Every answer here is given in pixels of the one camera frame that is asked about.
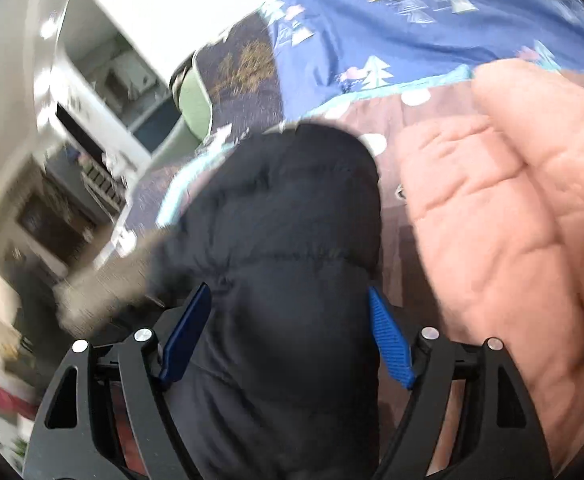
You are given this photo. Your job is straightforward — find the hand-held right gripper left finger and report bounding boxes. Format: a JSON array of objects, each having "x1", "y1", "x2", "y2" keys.
[{"x1": 22, "y1": 282, "x2": 213, "y2": 480}]

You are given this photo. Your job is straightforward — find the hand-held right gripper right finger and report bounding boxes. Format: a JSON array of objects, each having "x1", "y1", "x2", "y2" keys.
[{"x1": 369, "y1": 287, "x2": 555, "y2": 480}]

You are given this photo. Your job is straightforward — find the black puffer jacket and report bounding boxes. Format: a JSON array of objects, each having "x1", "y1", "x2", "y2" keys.
[{"x1": 147, "y1": 122, "x2": 388, "y2": 480}]

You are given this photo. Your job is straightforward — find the grey fuzzy cloth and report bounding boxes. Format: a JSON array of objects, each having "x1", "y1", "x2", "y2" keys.
[{"x1": 53, "y1": 227, "x2": 175, "y2": 333}]

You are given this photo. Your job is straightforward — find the pink puffer jacket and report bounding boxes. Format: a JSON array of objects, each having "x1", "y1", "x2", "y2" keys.
[{"x1": 397, "y1": 57, "x2": 584, "y2": 473}]

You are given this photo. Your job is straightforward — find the dark shelf unit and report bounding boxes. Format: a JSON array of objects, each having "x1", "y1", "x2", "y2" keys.
[{"x1": 0, "y1": 152, "x2": 129, "y2": 288}]

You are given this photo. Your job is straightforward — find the green chair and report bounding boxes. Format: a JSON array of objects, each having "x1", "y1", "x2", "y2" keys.
[{"x1": 168, "y1": 57, "x2": 214, "y2": 143}]

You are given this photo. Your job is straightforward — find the blue tree-print blanket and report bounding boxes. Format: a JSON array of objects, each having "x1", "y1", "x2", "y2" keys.
[{"x1": 107, "y1": 0, "x2": 584, "y2": 476}]

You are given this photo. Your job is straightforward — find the white wall niche shelf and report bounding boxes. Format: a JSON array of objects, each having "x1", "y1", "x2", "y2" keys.
[{"x1": 52, "y1": 0, "x2": 174, "y2": 128}]

